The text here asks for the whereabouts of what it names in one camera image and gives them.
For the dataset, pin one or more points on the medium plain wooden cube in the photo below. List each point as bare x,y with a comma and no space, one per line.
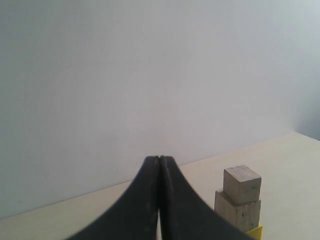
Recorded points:
244,217

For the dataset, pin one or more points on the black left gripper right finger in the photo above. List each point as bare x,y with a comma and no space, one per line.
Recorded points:
183,214

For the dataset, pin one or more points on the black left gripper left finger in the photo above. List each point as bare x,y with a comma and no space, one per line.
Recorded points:
134,215

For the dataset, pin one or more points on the yellow painted wooden cube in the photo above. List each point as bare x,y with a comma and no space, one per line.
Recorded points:
256,233

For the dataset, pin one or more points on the small wooden cube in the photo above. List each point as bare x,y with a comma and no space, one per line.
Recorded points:
241,184

